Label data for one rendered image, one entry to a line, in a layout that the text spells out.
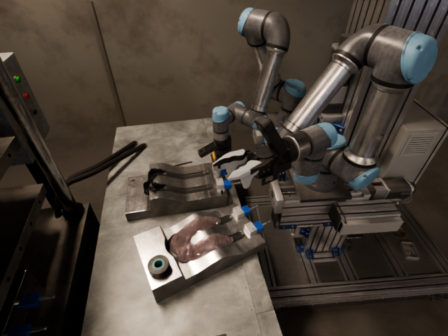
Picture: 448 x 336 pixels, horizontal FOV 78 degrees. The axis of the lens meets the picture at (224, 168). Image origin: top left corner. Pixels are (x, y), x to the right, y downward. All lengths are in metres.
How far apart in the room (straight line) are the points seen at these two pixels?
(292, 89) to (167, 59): 1.77
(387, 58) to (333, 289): 1.42
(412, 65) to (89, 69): 2.86
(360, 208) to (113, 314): 1.09
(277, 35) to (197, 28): 1.76
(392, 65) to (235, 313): 0.96
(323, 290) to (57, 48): 3.02
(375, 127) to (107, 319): 1.14
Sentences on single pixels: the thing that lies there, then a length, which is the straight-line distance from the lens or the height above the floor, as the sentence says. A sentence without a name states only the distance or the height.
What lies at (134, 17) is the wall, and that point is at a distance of 2.96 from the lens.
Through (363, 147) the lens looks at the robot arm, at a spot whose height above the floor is 1.33.
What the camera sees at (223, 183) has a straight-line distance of 1.39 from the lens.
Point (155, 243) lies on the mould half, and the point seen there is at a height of 0.91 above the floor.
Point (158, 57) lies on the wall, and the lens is 3.03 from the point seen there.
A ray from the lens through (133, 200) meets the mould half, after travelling 1.46.
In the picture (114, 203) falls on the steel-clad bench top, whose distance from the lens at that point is 1.57.
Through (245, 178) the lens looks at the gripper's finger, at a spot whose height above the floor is 1.44.
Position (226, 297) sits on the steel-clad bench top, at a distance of 1.19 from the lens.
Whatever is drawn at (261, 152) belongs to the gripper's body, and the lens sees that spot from 0.70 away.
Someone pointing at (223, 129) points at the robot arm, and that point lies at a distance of 1.30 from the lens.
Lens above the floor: 1.89
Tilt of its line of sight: 41 degrees down
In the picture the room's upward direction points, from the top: straight up
